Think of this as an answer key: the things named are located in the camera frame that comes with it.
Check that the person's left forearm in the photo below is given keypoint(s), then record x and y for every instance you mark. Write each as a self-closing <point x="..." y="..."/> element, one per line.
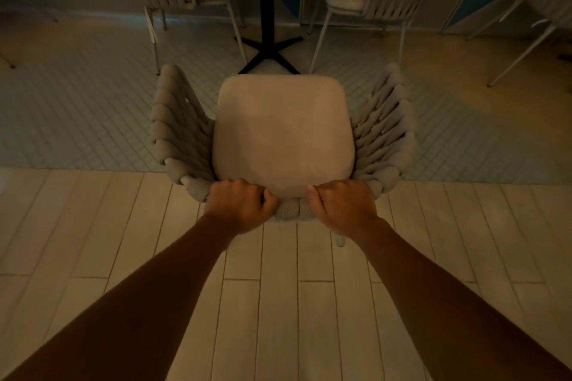
<point x="134" y="309"/>

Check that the person's right forearm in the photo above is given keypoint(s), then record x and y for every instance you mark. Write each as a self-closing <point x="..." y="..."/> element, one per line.
<point x="447" y="309"/>

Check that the person's left hand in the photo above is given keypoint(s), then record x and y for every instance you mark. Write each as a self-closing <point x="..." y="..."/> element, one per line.
<point x="239" y="206"/>

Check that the person's right hand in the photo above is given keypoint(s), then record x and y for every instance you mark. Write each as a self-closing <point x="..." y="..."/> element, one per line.
<point x="346" y="206"/>

